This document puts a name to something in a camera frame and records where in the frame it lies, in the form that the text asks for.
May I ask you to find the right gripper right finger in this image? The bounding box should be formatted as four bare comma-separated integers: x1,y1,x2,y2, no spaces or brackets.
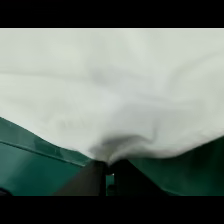
112,159,172,197

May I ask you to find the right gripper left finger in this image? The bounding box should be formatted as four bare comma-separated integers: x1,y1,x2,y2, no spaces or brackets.
53,159,108,197

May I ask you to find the white shirt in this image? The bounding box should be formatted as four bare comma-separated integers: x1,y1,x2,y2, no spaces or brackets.
0,28,224,166

